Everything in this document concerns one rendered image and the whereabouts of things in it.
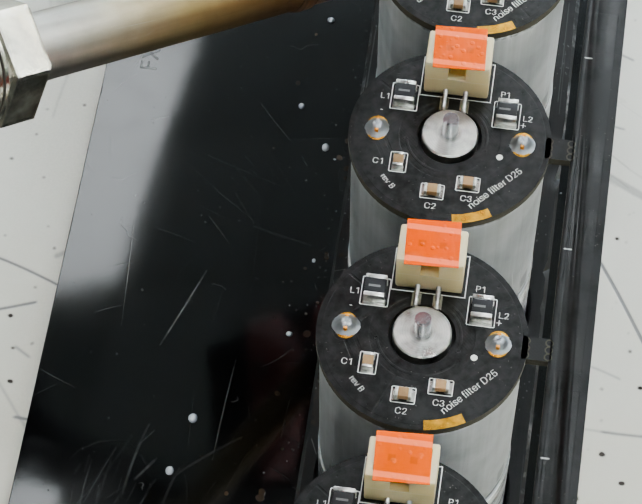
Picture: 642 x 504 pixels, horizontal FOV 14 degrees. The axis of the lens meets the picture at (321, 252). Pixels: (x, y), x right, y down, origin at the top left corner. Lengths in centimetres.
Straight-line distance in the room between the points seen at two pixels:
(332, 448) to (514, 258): 3
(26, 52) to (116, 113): 9
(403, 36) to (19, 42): 7
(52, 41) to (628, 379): 12
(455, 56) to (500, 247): 2
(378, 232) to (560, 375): 3
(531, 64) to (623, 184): 6
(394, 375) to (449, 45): 4
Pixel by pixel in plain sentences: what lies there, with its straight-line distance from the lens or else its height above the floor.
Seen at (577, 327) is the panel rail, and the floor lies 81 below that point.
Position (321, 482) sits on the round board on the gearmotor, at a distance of 29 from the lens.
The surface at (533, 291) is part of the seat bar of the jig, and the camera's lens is 35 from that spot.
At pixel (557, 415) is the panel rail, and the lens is 30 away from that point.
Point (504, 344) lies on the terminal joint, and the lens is 30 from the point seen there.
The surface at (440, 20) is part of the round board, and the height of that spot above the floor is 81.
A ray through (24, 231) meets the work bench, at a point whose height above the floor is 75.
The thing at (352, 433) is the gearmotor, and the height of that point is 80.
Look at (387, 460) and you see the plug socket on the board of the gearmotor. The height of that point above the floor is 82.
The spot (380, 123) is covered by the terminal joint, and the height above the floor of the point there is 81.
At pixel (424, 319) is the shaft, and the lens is 30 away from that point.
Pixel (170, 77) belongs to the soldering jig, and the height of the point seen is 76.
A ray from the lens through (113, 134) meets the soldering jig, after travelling 38.
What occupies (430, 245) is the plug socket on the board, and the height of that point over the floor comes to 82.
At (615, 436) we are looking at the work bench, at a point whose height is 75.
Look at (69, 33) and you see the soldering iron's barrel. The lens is 29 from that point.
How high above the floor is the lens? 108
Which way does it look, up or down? 60 degrees down
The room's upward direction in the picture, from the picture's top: straight up
